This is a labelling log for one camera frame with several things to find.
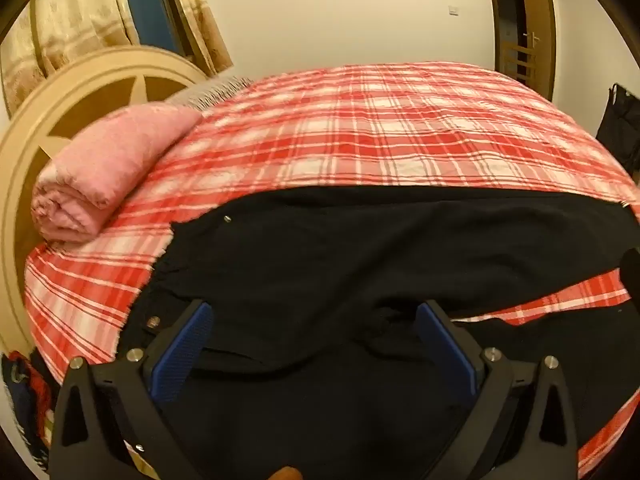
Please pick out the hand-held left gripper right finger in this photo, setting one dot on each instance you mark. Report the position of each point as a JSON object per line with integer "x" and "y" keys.
{"x": 445, "y": 350}

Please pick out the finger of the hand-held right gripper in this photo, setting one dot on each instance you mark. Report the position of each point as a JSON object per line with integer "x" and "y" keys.
{"x": 631, "y": 275}

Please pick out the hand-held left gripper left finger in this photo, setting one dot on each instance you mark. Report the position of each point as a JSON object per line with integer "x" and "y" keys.
{"x": 187, "y": 345}

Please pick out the black pants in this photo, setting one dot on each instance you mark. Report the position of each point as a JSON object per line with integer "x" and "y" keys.
{"x": 350, "y": 260}

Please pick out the person's left hand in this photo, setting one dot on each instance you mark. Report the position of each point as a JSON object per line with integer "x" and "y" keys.
{"x": 286, "y": 474}

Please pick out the black hanging bag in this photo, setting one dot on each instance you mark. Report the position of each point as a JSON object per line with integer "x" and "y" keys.
{"x": 620, "y": 130}

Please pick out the pile of dark clothes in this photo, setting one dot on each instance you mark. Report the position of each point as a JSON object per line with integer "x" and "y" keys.
{"x": 22, "y": 400}

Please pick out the pink folded blanket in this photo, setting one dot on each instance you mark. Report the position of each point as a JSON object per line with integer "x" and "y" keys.
{"x": 115, "y": 160}

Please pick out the red plaid bed sheet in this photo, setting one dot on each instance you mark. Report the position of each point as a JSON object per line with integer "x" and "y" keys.
{"x": 375, "y": 130}

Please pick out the cream wooden bed headboard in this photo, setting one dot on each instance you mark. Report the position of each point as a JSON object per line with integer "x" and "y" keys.
{"x": 20, "y": 170}

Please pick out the grey striped pillow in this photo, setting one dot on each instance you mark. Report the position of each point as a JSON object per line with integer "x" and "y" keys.
{"x": 215, "y": 89}

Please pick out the brown wooden door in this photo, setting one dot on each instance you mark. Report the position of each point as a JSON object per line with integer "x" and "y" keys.
{"x": 530, "y": 25}

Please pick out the beige patterned curtain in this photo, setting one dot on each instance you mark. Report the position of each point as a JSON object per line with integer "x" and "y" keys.
{"x": 70, "y": 15}
{"x": 200, "y": 15}

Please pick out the dark blue window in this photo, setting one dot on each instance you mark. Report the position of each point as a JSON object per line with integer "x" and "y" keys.
{"x": 150, "y": 5}

